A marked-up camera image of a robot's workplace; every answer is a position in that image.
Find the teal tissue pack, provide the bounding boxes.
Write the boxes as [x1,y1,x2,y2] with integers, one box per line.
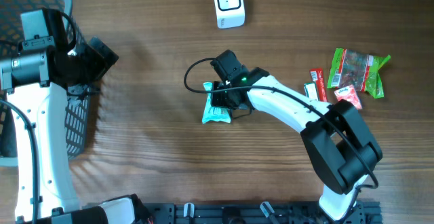
[202,94,231,124]

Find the green white gum pack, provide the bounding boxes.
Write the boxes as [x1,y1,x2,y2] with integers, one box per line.
[304,82,319,100]

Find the red coffee stick sachet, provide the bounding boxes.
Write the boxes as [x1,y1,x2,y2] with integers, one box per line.
[309,68,328,102]

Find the orange snack packet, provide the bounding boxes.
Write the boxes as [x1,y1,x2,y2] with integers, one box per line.
[334,85,362,110]

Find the green candy bag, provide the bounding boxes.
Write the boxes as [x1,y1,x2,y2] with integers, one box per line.
[327,48,391,98]

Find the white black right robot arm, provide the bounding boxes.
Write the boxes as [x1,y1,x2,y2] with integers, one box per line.
[210,50,382,221]

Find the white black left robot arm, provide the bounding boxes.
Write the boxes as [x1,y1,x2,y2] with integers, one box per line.
[1,8,153,223]

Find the white barcode scanner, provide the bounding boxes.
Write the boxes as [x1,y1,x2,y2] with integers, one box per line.
[214,0,245,29]

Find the grey plastic shopping basket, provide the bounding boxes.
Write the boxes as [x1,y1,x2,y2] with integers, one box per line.
[1,0,90,167]

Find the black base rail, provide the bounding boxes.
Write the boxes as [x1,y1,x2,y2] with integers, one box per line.
[144,201,383,224]

